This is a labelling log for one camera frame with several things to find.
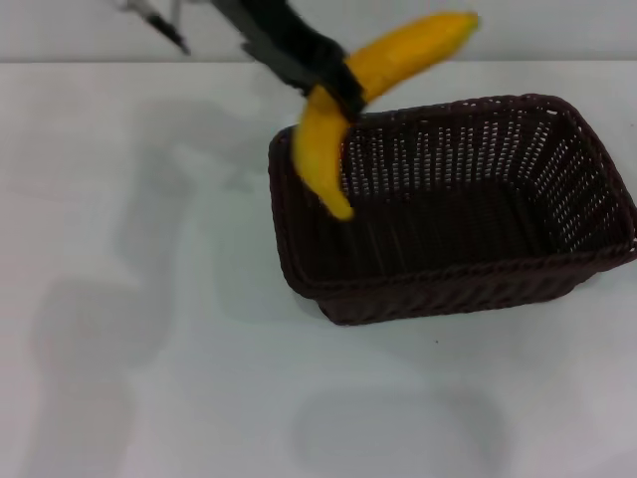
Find yellow banana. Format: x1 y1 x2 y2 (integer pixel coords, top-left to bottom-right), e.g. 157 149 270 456
291 10 482 222

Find black rod with silver end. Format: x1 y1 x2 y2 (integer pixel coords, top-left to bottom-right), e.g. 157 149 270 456
111 0 193 56

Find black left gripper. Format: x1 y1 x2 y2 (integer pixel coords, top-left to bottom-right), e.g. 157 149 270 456
216 0 370 120

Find dark brown woven basket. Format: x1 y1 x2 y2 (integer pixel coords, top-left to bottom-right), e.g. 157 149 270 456
267 91 637 327

